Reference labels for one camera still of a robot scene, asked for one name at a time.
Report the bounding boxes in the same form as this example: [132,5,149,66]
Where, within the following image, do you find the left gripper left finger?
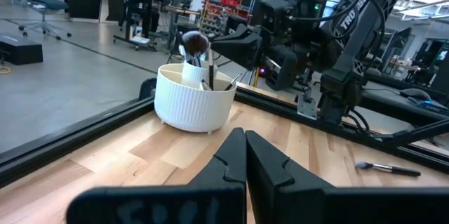
[188,127,247,187]

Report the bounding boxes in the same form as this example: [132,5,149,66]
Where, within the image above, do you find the white ribbed brush holder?
[153,60,239,136]

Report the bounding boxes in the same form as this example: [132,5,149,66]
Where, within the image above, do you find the grey office chair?
[8,0,73,41]

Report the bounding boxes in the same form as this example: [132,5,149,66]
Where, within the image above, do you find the grey computer mouse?
[399,87,432,102]

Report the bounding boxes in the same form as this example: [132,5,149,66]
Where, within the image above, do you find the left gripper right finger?
[246,130,326,188]

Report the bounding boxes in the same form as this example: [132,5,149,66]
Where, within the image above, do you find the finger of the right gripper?
[210,31,264,71]
[229,23,263,41]

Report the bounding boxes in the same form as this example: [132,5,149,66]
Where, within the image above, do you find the black table frame rail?
[0,78,158,188]
[235,82,449,176]

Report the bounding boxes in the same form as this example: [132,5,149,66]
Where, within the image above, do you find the black floor box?
[0,33,44,66]

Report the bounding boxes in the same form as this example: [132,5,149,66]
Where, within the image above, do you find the medium fluffy-head makeup brush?
[354,160,422,178]

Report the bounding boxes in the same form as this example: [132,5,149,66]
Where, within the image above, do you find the parts shelf red bins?
[199,0,262,39]

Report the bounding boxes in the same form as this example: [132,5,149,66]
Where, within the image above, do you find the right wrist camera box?
[288,0,329,25]

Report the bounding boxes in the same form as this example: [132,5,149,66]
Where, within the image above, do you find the large fluffy powder brush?
[180,29,210,70]

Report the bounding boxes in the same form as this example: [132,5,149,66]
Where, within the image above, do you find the black side desk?
[361,76,449,126]

